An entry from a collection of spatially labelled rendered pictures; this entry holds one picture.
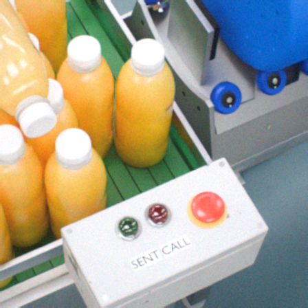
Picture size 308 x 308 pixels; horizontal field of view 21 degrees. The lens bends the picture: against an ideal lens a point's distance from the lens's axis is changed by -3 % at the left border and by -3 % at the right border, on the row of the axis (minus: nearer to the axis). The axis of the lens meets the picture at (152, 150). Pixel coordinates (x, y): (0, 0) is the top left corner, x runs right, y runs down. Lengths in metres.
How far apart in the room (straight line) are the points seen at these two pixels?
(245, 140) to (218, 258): 0.36
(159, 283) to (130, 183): 0.29
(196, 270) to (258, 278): 1.18
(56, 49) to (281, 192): 1.14
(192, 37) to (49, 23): 0.20
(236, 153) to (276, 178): 0.99
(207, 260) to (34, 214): 0.24
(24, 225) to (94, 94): 0.18
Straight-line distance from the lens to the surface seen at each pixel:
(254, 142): 1.23
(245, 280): 2.06
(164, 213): 0.87
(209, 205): 0.88
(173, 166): 1.14
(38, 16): 1.09
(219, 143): 1.19
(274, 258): 2.10
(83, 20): 1.28
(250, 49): 1.13
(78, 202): 0.95
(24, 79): 0.88
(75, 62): 0.97
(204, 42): 1.11
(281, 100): 1.20
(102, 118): 1.05
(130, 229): 0.86
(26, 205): 0.98
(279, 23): 1.03
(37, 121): 0.87
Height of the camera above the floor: 1.90
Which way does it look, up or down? 60 degrees down
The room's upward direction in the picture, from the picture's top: 6 degrees clockwise
